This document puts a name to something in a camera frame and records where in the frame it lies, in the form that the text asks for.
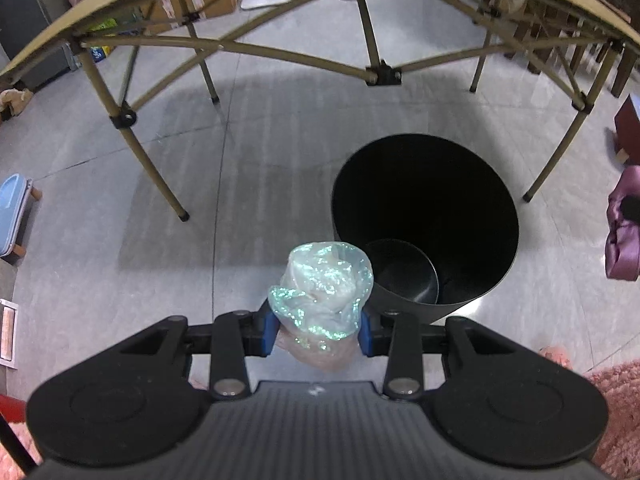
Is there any translucent plastic bag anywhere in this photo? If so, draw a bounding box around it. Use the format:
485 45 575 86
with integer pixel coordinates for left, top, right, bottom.
267 241 375 374

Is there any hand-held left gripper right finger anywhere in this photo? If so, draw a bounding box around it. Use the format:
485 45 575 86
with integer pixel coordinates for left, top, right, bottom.
358 309 524 403

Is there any beige plush toy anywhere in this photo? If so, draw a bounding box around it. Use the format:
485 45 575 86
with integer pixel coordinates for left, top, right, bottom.
0 88 35 122

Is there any dark red box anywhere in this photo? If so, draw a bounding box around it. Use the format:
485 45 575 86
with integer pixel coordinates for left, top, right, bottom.
613 93 640 167

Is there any green snack bag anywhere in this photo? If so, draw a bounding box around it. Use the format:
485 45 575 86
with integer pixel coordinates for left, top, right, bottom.
86 16 120 62

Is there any blue tub with wooden legs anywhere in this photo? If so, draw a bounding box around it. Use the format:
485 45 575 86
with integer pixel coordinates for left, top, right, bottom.
0 173 44 262

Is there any white framed floor board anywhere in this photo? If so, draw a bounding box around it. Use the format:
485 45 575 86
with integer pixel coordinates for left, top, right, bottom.
0 297 19 372

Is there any red chair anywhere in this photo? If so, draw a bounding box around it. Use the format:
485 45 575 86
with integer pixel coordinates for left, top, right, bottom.
0 393 40 480

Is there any large cardboard box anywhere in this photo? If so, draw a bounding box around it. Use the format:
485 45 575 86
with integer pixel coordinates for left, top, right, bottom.
140 0 240 37

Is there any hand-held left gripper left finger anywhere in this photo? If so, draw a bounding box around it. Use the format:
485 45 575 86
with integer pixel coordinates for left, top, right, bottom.
117 309 281 403

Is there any tan slatted folding table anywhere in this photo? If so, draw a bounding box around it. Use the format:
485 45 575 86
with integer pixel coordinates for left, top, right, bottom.
0 0 640 223

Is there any black round bin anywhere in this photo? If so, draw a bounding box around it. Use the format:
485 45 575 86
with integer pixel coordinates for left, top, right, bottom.
331 133 521 326

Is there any dark grey refrigerator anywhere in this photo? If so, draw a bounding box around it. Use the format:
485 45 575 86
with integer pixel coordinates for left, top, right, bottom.
0 0 82 92

